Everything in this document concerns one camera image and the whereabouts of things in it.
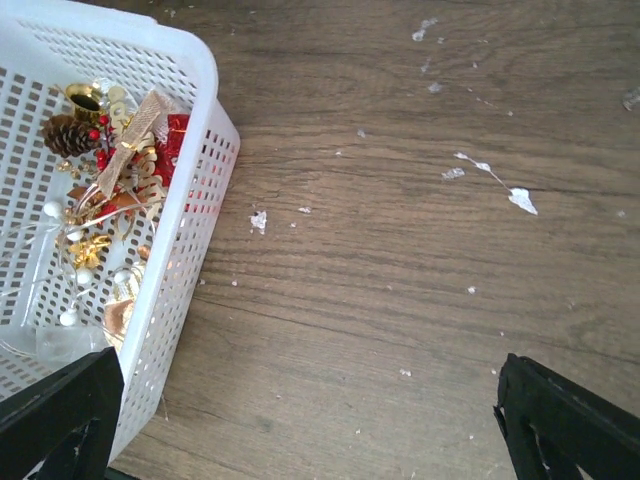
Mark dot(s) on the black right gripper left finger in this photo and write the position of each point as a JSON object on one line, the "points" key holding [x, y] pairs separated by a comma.
{"points": [[63, 426]]}

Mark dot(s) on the burlap bow ornament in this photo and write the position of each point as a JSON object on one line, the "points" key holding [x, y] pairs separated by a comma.
{"points": [[150, 117]]}

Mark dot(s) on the wooden snowman figurine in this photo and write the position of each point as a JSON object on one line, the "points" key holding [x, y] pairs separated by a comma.
{"points": [[120, 305]]}

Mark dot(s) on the cinnamon stick bundle ornament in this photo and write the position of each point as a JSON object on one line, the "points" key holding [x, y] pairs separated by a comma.
{"points": [[91, 203]]}

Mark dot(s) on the brown pine cone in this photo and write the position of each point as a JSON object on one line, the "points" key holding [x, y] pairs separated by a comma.
{"points": [[67, 136]]}

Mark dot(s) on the red gift box ornament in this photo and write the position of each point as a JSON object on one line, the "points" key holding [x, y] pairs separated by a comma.
{"points": [[168, 148]]}

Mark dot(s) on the gold bow ornament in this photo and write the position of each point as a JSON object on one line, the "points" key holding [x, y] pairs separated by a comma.
{"points": [[86, 253]]}

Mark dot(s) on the white ball string lights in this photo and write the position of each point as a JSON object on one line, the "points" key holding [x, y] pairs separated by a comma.
{"points": [[69, 284]]}

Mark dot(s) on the gold bell ornament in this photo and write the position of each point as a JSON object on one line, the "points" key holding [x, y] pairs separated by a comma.
{"points": [[86, 101]]}

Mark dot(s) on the white perforated plastic basket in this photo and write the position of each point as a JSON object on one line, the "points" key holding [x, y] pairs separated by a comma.
{"points": [[48, 45]]}

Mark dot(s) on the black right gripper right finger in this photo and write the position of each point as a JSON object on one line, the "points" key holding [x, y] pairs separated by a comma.
{"points": [[556, 429]]}

